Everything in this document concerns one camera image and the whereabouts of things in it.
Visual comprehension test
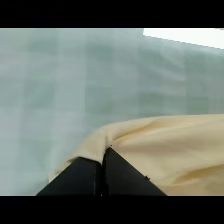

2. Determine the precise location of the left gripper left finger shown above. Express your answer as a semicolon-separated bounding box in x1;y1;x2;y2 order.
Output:
35;156;102;197

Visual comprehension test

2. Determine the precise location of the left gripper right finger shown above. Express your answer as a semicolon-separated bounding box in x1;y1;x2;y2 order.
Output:
101;146;167;197

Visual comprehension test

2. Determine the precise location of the cream T-shirt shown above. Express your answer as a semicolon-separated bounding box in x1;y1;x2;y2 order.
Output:
47;113;224;197

